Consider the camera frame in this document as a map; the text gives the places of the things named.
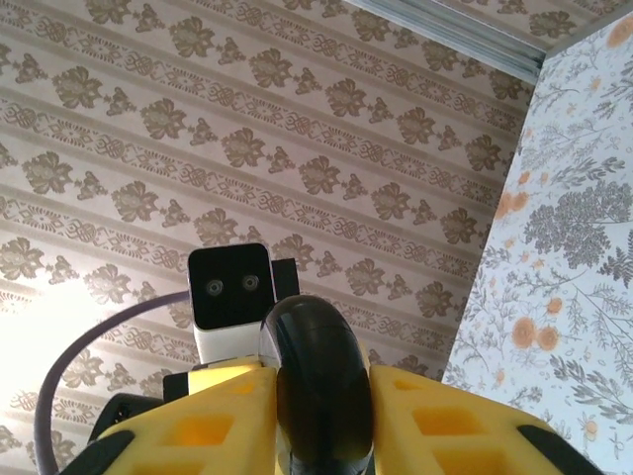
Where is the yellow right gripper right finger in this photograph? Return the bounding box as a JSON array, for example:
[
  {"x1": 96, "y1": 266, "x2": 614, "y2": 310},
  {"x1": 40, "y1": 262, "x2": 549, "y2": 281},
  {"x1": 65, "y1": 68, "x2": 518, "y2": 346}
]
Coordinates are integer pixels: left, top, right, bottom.
[{"x1": 368, "y1": 363, "x2": 604, "y2": 475}]

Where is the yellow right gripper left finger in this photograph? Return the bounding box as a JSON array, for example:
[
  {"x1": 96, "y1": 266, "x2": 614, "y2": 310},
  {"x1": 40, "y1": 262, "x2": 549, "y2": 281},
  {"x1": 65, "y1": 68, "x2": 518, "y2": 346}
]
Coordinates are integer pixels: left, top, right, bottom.
[{"x1": 58, "y1": 363, "x2": 281, "y2": 475}]

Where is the black earbud charging case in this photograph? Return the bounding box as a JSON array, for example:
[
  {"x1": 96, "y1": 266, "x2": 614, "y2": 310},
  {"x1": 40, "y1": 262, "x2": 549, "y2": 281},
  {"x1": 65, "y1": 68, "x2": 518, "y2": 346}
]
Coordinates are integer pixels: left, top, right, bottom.
[{"x1": 259, "y1": 295, "x2": 375, "y2": 475}]

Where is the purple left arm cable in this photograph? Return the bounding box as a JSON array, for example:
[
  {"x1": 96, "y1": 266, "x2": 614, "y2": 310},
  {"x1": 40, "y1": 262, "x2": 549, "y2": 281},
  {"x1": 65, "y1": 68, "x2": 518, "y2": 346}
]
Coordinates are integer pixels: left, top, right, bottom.
[{"x1": 37, "y1": 290, "x2": 194, "y2": 475}]

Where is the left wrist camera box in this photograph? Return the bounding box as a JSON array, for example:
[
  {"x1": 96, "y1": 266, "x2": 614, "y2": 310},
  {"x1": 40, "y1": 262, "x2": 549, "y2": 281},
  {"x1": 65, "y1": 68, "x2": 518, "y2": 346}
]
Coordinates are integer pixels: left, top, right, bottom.
[{"x1": 187, "y1": 242, "x2": 273, "y2": 368}]

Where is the aluminium frame post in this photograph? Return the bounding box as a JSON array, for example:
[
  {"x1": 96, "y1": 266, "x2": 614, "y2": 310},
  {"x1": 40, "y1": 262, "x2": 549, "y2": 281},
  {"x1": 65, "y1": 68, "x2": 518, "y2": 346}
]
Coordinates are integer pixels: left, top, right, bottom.
[{"x1": 345, "y1": 0, "x2": 548, "y2": 80}]

